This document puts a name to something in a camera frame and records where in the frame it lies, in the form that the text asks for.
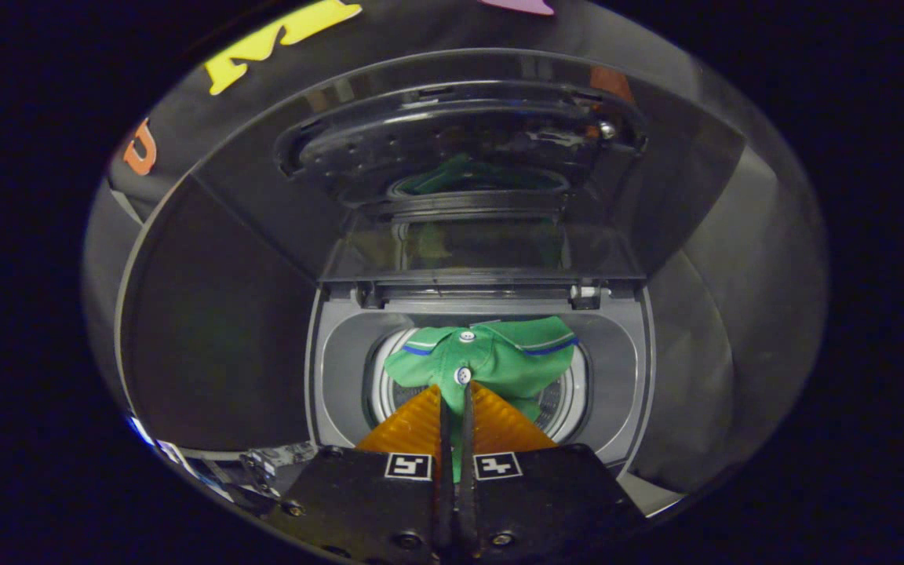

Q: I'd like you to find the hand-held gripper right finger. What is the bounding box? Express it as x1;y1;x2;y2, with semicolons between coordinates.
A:
456;381;649;563

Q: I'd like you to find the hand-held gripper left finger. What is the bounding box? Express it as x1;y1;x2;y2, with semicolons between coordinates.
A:
264;382;454;563

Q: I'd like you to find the green polo shirt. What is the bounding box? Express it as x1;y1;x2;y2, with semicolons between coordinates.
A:
384;315;581;482

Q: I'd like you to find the dark washing machine lid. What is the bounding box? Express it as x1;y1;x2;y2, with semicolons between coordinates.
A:
188;49;748;285

